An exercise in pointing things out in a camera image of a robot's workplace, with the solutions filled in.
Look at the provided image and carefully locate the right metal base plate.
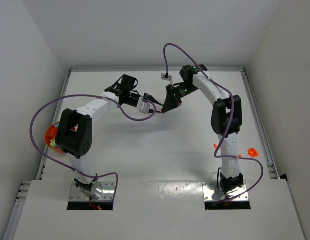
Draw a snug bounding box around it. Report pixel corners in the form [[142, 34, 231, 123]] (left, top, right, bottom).
[[202, 182, 250, 202]]

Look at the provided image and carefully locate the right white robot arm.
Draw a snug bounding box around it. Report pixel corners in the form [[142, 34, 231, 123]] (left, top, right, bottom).
[[161, 64, 244, 194]]

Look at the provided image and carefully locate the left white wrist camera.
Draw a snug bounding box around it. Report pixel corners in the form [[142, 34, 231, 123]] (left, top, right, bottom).
[[135, 97, 151, 114]]

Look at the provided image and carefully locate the orange cone lego piece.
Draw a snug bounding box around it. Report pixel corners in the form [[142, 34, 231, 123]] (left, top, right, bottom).
[[247, 148, 260, 158]]

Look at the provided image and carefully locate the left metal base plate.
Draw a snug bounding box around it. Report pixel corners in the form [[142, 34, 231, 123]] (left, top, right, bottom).
[[69, 181, 116, 203]]

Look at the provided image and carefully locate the lime green lego brick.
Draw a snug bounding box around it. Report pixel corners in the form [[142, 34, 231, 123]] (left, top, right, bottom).
[[49, 139, 56, 148]]

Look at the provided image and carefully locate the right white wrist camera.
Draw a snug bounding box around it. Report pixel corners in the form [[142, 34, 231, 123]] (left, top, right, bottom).
[[160, 73, 173, 85]]

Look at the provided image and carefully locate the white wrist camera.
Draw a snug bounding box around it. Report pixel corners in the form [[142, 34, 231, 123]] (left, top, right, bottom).
[[160, 73, 173, 85], [135, 97, 151, 114]]

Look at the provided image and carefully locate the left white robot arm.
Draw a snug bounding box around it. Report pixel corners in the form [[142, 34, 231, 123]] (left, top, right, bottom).
[[55, 74, 159, 199]]

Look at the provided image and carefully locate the metal base plate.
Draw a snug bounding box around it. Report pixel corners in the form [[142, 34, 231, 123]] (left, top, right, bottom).
[[69, 181, 116, 203], [202, 182, 250, 202]]

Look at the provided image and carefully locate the orange divided container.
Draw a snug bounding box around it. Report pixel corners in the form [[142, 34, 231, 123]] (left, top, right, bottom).
[[44, 121, 65, 155]]

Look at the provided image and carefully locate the black base cable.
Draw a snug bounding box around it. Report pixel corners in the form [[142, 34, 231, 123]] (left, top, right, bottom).
[[216, 167, 224, 192]]

